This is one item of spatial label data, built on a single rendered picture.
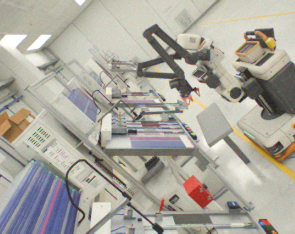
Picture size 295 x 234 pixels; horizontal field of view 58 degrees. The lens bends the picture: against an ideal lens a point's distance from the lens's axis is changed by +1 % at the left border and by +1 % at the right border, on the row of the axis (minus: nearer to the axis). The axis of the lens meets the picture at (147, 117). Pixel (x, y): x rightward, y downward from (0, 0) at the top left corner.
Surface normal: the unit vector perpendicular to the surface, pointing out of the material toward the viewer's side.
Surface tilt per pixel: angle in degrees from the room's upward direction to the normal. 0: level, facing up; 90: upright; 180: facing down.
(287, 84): 90
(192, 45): 90
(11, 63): 90
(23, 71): 90
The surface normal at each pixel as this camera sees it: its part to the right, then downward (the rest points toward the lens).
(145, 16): 0.13, 0.29
